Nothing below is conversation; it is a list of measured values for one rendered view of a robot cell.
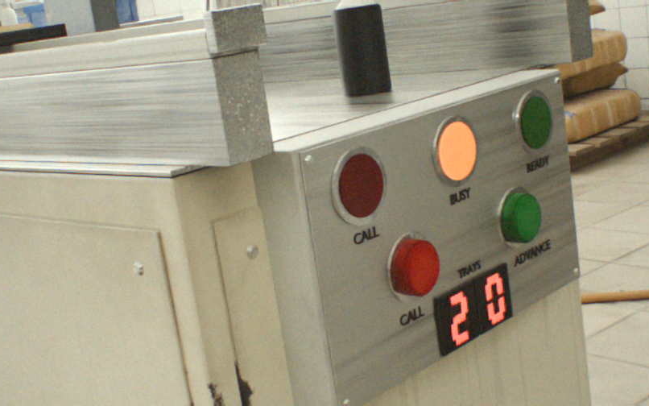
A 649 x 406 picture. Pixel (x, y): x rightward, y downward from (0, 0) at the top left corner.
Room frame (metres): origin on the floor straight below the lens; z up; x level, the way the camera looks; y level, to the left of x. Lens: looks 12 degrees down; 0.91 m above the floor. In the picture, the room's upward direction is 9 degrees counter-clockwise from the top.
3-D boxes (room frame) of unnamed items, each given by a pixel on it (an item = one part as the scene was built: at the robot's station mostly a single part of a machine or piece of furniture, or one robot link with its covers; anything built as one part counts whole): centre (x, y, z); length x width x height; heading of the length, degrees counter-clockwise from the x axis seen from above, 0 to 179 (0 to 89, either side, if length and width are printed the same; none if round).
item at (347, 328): (0.56, -0.06, 0.77); 0.24 x 0.04 x 0.14; 134
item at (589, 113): (4.49, -1.14, 0.19); 0.72 x 0.42 x 0.15; 132
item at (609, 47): (4.49, -1.11, 0.47); 0.72 x 0.42 x 0.17; 133
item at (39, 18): (4.40, 0.92, 0.95); 0.40 x 0.30 x 0.14; 131
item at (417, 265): (0.51, -0.04, 0.76); 0.03 x 0.02 x 0.03; 134
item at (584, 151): (4.72, -0.94, 0.06); 1.20 x 0.80 x 0.11; 40
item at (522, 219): (0.58, -0.11, 0.76); 0.03 x 0.02 x 0.03; 134
